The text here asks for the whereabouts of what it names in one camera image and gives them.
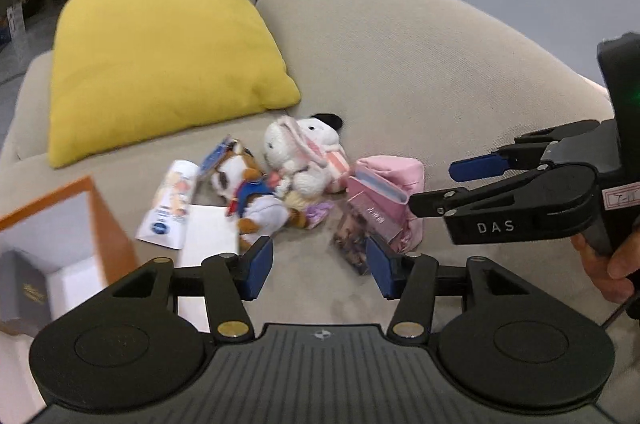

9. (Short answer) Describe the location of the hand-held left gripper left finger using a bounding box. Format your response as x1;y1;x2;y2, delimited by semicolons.
112;235;275;342

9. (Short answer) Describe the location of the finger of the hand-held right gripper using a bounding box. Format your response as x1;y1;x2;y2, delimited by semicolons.
449;120;601;183
409;165;557;218

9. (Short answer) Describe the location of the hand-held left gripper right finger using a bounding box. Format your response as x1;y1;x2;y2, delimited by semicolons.
366;235;533;341

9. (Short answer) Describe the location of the dark printed packet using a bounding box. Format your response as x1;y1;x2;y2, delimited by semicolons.
331;204;373;277

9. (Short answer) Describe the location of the pink pouch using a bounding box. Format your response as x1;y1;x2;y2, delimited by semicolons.
350;155;426;254

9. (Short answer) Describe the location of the pink packet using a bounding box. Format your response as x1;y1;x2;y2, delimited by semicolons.
346;169;408;250

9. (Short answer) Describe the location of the white card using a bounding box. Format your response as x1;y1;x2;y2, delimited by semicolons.
175;204;241;334

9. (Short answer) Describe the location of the white cream tube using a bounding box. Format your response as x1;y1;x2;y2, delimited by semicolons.
136;159;198;250

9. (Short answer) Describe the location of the orange box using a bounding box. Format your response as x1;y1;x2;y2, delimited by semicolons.
0;175;143;424

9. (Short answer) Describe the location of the person's right hand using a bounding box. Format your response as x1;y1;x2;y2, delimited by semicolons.
571;213;640;303

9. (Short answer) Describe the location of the cat plush in sailor outfit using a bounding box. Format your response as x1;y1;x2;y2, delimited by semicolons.
209;144;292;251

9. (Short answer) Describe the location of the beige sofa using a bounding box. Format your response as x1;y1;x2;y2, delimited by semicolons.
0;0;640;424

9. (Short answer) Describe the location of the blue carded packet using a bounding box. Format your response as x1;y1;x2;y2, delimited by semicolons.
198;135;246;180

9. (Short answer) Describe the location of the white crochet bunny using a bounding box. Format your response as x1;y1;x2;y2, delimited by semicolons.
264;115;335;231

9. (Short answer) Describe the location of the white plush with pink stripes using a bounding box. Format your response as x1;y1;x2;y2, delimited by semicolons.
297;111;351;194

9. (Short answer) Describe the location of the yellow pillow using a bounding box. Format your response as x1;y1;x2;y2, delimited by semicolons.
47;0;302;169

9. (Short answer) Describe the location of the small grey box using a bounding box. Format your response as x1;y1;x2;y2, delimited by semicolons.
0;250;53;337

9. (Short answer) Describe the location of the black cable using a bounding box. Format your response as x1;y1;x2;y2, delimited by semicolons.
601;297;640;331

